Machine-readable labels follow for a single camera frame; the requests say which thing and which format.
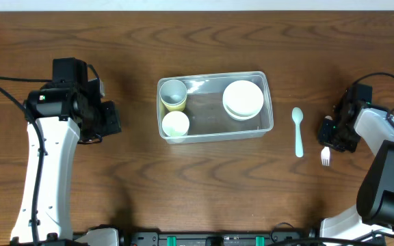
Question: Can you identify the pink plastic fork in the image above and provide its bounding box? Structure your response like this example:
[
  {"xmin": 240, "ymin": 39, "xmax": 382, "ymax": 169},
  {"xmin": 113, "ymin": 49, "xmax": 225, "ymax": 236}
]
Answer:
[{"xmin": 321, "ymin": 146, "xmax": 330, "ymax": 167}]

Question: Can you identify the mint green plastic spoon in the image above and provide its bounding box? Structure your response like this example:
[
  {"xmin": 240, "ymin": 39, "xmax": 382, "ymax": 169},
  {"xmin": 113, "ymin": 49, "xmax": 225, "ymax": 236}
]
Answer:
[{"xmin": 291, "ymin": 107, "xmax": 304, "ymax": 158}]

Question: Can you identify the yellow plastic cup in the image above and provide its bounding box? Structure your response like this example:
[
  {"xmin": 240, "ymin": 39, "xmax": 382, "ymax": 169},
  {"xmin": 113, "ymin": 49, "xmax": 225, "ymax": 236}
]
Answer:
[{"xmin": 161, "ymin": 98, "xmax": 186, "ymax": 111}]

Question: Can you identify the white plastic cup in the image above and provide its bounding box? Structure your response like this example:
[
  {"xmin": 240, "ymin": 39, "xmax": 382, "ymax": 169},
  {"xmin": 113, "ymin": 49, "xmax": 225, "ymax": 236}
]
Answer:
[{"xmin": 161, "ymin": 111, "xmax": 190, "ymax": 137}]

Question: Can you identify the grey plastic cup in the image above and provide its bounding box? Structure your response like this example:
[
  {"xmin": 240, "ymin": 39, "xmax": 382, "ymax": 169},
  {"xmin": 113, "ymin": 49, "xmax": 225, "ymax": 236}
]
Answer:
[{"xmin": 160, "ymin": 79, "xmax": 187, "ymax": 105}]

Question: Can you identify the clear plastic container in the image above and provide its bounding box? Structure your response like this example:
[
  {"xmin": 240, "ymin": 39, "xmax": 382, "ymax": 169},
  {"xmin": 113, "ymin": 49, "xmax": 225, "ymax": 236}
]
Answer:
[{"xmin": 157, "ymin": 71, "xmax": 274, "ymax": 144}]

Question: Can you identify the white plastic bowl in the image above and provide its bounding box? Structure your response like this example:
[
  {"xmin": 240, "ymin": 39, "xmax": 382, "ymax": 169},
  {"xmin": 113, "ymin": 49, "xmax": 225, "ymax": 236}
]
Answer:
[{"xmin": 222, "ymin": 80, "xmax": 264, "ymax": 121}]

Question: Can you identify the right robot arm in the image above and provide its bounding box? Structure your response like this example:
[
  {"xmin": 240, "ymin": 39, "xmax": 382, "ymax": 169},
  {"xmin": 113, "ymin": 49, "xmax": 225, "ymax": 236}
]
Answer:
[{"xmin": 318, "ymin": 84, "xmax": 394, "ymax": 240}]

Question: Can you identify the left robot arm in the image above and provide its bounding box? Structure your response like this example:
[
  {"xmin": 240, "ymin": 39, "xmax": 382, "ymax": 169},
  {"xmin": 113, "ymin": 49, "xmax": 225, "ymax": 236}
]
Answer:
[{"xmin": 10, "ymin": 57, "xmax": 122, "ymax": 245}]

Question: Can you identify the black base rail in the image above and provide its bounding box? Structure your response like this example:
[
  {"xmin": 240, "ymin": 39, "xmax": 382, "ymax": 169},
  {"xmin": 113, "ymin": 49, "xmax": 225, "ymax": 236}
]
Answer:
[{"xmin": 72, "ymin": 228, "xmax": 386, "ymax": 246}]

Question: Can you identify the left black cable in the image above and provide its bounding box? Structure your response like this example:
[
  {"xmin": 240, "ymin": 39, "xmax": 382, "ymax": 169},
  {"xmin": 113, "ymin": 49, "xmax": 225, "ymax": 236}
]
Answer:
[{"xmin": 0, "ymin": 72, "xmax": 53, "ymax": 246}]

